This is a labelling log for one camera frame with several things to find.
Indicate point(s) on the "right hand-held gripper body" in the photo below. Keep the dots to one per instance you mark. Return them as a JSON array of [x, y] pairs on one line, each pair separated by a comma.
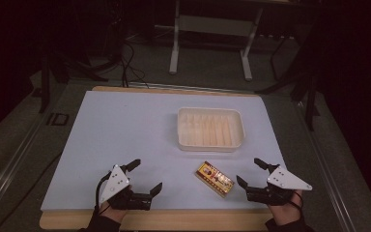
[[283, 182]]

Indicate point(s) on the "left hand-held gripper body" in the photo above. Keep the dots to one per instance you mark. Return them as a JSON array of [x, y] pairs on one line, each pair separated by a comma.
[[116, 183]]

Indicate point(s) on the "yellow printed box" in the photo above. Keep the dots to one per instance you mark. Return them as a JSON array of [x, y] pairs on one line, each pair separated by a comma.
[[214, 179]]

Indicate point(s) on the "white plastic tray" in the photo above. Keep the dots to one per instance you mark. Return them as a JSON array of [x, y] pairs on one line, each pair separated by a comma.
[[210, 129]]

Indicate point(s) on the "person's left hand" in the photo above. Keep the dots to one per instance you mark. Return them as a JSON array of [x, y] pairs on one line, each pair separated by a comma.
[[112, 212]]

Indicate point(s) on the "person's right hand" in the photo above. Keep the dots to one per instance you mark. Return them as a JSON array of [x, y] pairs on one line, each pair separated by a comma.
[[286, 212]]

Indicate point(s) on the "pale blue table mat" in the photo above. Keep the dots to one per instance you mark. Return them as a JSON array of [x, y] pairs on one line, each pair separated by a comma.
[[125, 135]]

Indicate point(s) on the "black metal stand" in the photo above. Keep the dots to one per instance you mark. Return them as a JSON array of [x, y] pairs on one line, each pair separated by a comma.
[[309, 80]]

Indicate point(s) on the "black tripod stand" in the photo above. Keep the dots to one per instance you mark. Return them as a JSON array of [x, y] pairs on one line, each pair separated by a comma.
[[77, 69]]

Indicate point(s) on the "metal floor rail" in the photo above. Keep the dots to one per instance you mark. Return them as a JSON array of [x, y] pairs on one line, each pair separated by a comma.
[[328, 170], [6, 170]]

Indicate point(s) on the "black rectangular bracket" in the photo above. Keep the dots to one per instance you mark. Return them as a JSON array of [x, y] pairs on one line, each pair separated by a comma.
[[58, 119]]

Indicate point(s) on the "white metal desk frame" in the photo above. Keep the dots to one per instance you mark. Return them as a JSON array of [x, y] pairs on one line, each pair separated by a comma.
[[214, 25]]

